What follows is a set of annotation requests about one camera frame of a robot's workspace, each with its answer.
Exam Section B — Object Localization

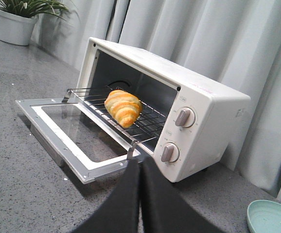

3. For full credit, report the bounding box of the grey white curtain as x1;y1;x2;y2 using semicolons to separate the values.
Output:
32;0;281;202

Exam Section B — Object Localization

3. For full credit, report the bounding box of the green potted plant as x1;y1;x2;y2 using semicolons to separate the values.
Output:
0;0;69;18

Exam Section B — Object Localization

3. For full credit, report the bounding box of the striped croissant bread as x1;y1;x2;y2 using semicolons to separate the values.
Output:
104;90;142;128

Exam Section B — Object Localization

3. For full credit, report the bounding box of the oven knob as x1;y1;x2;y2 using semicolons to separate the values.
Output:
175;107;196;128
161;143;179;163

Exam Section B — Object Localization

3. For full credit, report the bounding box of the upper oven knob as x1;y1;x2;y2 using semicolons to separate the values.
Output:
175;107;196;128

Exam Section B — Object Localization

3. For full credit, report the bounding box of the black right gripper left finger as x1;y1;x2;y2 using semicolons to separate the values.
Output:
73;159;140;233

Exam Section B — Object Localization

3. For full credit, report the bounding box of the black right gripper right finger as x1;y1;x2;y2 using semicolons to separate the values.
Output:
140;157;222;233

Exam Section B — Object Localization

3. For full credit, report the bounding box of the glass oven door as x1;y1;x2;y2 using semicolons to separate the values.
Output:
16;99;142;184

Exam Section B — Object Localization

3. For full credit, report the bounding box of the white Toshiba toaster oven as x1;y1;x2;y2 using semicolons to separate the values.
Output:
77;37;250;182

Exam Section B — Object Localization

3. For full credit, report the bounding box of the metal wire oven rack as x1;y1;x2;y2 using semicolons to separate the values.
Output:
62;86;166;156

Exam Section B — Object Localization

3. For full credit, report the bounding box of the white plant pot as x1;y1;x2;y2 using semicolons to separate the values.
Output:
0;7;37;46

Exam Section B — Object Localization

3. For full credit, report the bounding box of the light green plate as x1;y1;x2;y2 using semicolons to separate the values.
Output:
246;200;281;233

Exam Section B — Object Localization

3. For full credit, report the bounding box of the lower oven knob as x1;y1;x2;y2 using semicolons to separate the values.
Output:
161;143;179;163

